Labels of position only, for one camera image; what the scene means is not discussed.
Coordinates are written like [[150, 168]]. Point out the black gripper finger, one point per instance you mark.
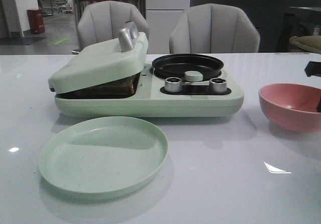
[[313, 68]]

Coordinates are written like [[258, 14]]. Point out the bread slice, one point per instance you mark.
[[119, 88]]

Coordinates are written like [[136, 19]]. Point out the green sandwich maker lid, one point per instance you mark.
[[103, 62]]

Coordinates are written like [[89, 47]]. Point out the orange shrimp in bowl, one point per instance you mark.
[[293, 107]]

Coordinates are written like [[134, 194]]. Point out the green breakfast maker base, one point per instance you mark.
[[149, 101]]

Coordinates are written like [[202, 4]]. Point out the olive cushion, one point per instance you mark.
[[310, 44]]

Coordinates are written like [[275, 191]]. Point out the pink bowl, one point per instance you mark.
[[276, 98]]

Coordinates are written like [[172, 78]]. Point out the dark kitchen counter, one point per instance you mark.
[[274, 19]]

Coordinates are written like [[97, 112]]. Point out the right silver control knob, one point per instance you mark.
[[218, 85]]

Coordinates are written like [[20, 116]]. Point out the silver control knob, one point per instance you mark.
[[218, 85], [173, 85]]

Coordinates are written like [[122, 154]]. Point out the right grey upholstered chair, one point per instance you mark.
[[214, 28]]

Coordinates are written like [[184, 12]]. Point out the grey upholstered chair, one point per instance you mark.
[[214, 28], [102, 21]]

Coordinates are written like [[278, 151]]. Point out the black round frying pan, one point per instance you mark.
[[175, 65]]

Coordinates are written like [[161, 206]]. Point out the left silver control knob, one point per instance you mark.
[[173, 85]]

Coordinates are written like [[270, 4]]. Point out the white cabinet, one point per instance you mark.
[[161, 16]]

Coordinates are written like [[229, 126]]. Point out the left grey upholstered chair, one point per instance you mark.
[[102, 21]]

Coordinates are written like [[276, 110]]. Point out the green round plate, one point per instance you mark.
[[104, 158]]

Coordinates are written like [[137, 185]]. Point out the red trash bin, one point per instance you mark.
[[36, 22]]

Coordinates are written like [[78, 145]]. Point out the green pan handle knob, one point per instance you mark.
[[193, 76]]

